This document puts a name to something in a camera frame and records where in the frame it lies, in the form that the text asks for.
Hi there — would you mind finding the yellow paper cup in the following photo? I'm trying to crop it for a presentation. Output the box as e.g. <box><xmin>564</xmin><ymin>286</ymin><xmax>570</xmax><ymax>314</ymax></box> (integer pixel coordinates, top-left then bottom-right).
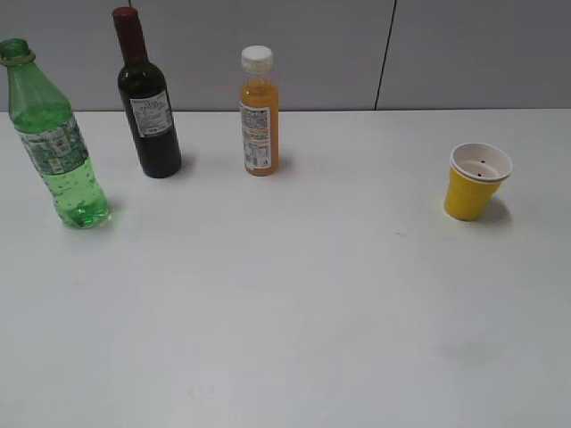
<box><xmin>444</xmin><ymin>143</ymin><xmax>513</xmax><ymax>221</ymax></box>

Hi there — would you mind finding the green sprite bottle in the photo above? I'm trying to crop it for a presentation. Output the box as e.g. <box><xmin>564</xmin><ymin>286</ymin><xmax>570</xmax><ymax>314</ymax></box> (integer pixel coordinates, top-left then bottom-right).
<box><xmin>1</xmin><ymin>38</ymin><xmax>110</xmax><ymax>229</ymax></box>

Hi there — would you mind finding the dark red wine bottle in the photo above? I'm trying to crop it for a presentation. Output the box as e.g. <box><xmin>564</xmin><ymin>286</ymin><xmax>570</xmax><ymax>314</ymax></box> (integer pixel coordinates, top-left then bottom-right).
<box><xmin>112</xmin><ymin>6</ymin><xmax>182</xmax><ymax>178</ymax></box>

